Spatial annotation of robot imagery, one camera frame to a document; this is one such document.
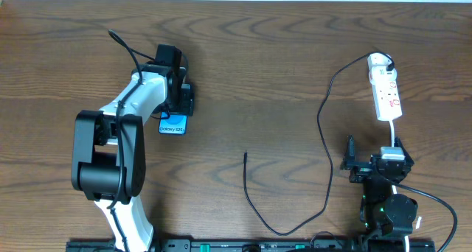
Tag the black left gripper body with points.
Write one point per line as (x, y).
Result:
(186, 99)

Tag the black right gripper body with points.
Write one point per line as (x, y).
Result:
(374, 165)

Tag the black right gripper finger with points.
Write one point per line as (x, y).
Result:
(348, 161)
(398, 143)

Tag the blue Galaxy smartphone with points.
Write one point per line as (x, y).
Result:
(173, 124)

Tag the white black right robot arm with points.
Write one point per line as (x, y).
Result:
(388, 215)

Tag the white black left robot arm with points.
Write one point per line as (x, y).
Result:
(108, 159)

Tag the white power strip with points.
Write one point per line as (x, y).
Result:
(382, 76)

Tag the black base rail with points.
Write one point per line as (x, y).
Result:
(320, 243)

